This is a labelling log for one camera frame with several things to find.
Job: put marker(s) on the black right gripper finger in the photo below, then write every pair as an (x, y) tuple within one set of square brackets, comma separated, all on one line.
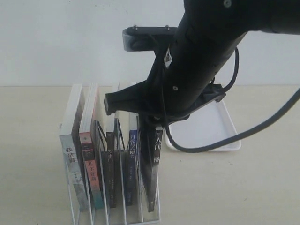
[(147, 134)]

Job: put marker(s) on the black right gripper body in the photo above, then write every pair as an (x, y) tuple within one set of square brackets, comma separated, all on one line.
[(178, 84)]

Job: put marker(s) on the blue book orange moon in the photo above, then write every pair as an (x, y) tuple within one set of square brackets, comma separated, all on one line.
[(131, 158)]

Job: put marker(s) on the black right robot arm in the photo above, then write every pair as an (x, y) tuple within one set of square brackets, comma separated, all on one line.
[(225, 23)]

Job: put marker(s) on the black book white characters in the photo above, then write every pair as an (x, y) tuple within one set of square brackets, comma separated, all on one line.
[(154, 144)]

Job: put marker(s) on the dark brown book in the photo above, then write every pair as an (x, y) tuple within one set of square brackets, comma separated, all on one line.
[(111, 131)]

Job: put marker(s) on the red teal book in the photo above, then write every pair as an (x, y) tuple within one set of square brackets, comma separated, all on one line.
[(90, 151)]

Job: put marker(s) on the grey marbled book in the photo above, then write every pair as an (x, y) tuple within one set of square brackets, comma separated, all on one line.
[(71, 146)]

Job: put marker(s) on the white plastic tray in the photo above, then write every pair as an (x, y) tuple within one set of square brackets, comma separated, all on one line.
[(206, 126)]

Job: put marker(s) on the white wire book rack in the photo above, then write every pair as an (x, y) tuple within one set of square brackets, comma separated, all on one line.
[(137, 213)]

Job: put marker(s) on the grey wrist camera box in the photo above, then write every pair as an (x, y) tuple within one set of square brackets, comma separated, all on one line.
[(143, 39)]

